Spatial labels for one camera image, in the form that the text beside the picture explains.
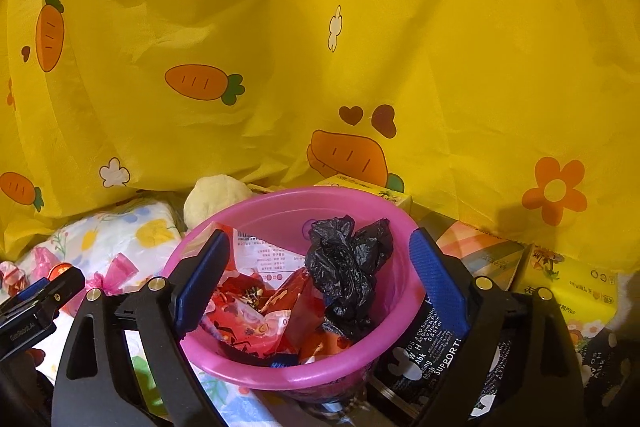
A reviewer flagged large red snack wrapper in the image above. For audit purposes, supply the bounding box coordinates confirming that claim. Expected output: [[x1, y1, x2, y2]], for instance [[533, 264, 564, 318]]
[[201, 225, 354, 367]]

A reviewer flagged pastel striped box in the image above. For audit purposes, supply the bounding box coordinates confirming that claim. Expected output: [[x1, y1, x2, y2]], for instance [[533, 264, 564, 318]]
[[430, 219, 525, 291]]

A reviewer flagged cream round plush ball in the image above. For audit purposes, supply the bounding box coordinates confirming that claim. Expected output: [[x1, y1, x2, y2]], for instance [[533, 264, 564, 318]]
[[183, 174, 253, 229]]

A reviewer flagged pink plastic bucket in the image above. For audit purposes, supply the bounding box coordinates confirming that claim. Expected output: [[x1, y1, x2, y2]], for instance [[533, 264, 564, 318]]
[[163, 186, 424, 401]]

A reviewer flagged floral bed sheet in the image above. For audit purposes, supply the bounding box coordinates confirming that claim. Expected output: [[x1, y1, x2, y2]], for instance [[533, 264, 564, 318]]
[[16, 200, 281, 426]]

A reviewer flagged red paper cup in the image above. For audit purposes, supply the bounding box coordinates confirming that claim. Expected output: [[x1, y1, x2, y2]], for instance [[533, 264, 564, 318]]
[[48, 262, 72, 281]]

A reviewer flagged yellow tissue pack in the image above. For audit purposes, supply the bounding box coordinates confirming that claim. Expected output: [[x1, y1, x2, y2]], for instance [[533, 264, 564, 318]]
[[511, 245, 618, 351]]

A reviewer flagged yellow carrot print curtain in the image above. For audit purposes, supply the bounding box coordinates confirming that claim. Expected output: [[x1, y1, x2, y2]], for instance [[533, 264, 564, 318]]
[[1, 0, 639, 272]]

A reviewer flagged black mickey print bag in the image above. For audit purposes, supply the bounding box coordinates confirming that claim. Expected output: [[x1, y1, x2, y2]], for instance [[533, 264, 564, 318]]
[[366, 296, 640, 427]]

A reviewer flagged black plastic bag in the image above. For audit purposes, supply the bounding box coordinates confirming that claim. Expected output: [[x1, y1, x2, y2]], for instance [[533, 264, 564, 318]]
[[305, 216, 394, 343]]

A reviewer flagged small red white wrapper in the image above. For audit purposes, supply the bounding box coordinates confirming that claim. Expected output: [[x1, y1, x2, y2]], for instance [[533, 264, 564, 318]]
[[0, 261, 28, 297]]

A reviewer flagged pink knotted plastic bag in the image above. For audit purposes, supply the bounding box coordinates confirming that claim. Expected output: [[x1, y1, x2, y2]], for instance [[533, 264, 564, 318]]
[[62, 254, 139, 317]]

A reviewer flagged yellow green tissue box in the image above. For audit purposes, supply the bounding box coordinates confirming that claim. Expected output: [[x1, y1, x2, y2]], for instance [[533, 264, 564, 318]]
[[316, 174, 412, 213]]

